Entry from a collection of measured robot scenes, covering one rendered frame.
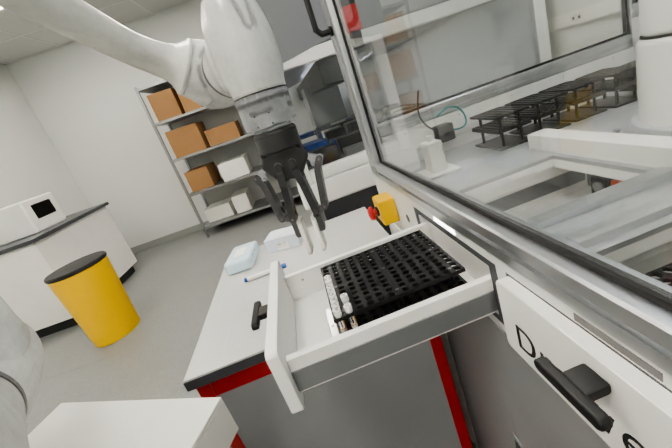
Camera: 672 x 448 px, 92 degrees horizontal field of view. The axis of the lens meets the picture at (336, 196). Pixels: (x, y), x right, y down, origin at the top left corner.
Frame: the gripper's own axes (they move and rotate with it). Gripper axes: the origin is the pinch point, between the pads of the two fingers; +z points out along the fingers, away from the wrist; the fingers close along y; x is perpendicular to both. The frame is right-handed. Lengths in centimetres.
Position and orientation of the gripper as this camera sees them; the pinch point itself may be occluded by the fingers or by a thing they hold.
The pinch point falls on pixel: (312, 233)
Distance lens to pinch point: 61.7
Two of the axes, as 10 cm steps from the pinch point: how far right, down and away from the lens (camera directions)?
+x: 0.3, -2.9, 9.6
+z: 3.1, 9.1, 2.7
